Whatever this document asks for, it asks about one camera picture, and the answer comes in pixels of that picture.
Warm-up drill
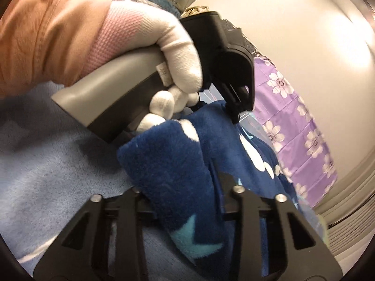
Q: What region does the navy star fleece pajama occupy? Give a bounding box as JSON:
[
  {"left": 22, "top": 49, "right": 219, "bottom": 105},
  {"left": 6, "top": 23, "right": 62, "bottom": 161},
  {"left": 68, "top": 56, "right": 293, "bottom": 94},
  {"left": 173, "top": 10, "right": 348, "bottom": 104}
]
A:
[{"left": 116, "top": 100, "right": 323, "bottom": 281}]

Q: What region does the left forearm orange sleeve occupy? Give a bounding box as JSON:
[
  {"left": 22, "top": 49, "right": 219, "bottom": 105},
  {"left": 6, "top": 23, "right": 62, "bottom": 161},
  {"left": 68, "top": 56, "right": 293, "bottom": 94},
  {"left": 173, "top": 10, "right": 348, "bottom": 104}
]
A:
[{"left": 1, "top": 0, "right": 113, "bottom": 98}]

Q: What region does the beige crumpled cloth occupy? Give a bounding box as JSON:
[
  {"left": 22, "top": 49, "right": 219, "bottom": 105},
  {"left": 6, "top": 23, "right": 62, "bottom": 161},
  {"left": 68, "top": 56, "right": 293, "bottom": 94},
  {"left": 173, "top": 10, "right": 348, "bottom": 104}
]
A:
[{"left": 180, "top": 6, "right": 210, "bottom": 18}]

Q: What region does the left white gloved hand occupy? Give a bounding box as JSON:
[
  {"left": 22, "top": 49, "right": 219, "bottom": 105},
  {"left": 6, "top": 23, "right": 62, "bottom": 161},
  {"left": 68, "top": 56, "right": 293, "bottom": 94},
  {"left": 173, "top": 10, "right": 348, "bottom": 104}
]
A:
[{"left": 81, "top": 1, "right": 203, "bottom": 134}]

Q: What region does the purple floral pillow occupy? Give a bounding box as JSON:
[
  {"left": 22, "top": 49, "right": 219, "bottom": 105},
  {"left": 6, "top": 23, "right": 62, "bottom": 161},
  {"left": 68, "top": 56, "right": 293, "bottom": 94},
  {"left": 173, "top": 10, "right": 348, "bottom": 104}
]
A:
[{"left": 241, "top": 56, "right": 338, "bottom": 207}]

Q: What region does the blue plaid bed blanket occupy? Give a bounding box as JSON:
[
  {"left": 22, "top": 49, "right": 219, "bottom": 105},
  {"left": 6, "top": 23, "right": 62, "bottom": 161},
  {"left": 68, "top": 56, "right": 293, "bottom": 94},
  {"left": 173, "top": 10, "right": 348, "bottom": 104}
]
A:
[{"left": 0, "top": 80, "right": 206, "bottom": 275}]

